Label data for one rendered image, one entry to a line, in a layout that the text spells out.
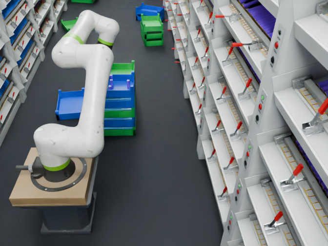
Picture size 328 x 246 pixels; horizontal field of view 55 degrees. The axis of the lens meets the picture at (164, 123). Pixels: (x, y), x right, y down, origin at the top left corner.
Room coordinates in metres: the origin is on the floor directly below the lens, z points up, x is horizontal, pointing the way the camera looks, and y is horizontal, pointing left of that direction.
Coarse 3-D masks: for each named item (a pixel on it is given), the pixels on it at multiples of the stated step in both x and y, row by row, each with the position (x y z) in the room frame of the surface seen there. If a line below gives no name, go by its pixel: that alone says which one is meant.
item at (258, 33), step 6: (234, 0) 1.40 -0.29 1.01; (234, 6) 1.37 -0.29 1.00; (240, 6) 1.32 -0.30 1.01; (240, 12) 1.27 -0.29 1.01; (246, 18) 1.19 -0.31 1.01; (252, 24) 1.13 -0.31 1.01; (246, 30) 1.13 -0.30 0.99; (252, 30) 1.11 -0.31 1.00; (258, 30) 1.07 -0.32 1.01; (258, 36) 1.04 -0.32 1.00; (264, 36) 1.02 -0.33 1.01; (264, 42) 0.98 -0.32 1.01; (264, 54) 0.93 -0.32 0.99
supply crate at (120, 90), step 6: (132, 72) 1.83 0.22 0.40; (114, 78) 1.84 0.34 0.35; (120, 78) 1.85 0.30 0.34; (126, 78) 1.85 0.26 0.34; (132, 78) 1.83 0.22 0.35; (108, 84) 1.79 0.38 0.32; (114, 84) 1.80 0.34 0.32; (120, 84) 1.80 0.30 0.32; (126, 84) 1.80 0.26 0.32; (132, 84) 1.80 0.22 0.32; (108, 90) 1.64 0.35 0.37; (114, 90) 1.65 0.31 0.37; (120, 90) 1.65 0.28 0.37; (126, 90) 1.65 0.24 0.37; (132, 90) 1.66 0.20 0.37; (108, 96) 1.65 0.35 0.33; (114, 96) 1.65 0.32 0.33; (120, 96) 1.65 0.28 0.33; (126, 96) 1.65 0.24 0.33; (132, 96) 1.66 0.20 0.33
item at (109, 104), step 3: (132, 99) 1.66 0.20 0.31; (105, 102) 1.64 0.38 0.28; (108, 102) 1.65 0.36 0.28; (111, 102) 1.65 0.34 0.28; (114, 102) 1.65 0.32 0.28; (117, 102) 1.65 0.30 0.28; (120, 102) 1.65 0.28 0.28; (123, 102) 1.65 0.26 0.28; (126, 102) 1.65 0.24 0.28; (129, 102) 1.65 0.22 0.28; (132, 102) 1.65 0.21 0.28; (105, 105) 1.64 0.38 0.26; (108, 105) 1.65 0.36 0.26; (111, 105) 1.65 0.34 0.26; (114, 105) 1.65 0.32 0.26; (117, 105) 1.65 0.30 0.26; (120, 105) 1.65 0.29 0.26; (123, 105) 1.65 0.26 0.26; (126, 105) 1.65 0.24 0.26; (129, 105) 1.65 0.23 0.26; (132, 105) 1.66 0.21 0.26
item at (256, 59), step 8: (224, 0) 1.44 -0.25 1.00; (224, 8) 1.41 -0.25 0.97; (248, 8) 1.33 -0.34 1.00; (232, 24) 1.23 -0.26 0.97; (240, 24) 1.21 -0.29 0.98; (232, 32) 1.21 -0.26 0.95; (240, 32) 1.15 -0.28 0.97; (240, 40) 1.09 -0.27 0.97; (248, 40) 1.07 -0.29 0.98; (240, 48) 1.11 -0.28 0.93; (248, 56) 0.98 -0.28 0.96; (256, 56) 0.95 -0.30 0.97; (264, 56) 0.94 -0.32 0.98; (256, 64) 0.90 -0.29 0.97; (264, 64) 0.84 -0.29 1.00; (256, 72) 0.91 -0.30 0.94
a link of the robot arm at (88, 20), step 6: (84, 12) 1.75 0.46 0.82; (90, 12) 1.76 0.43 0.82; (78, 18) 1.72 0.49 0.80; (84, 18) 1.68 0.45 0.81; (90, 18) 1.71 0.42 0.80; (96, 18) 1.74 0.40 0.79; (78, 24) 1.59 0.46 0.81; (84, 24) 1.61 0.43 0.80; (90, 24) 1.66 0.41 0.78; (96, 24) 1.72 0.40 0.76; (72, 30) 1.50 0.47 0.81; (78, 30) 1.52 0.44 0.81; (84, 30) 1.56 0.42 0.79; (90, 30) 1.63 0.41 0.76; (84, 36) 1.52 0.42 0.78; (84, 42) 1.47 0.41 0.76
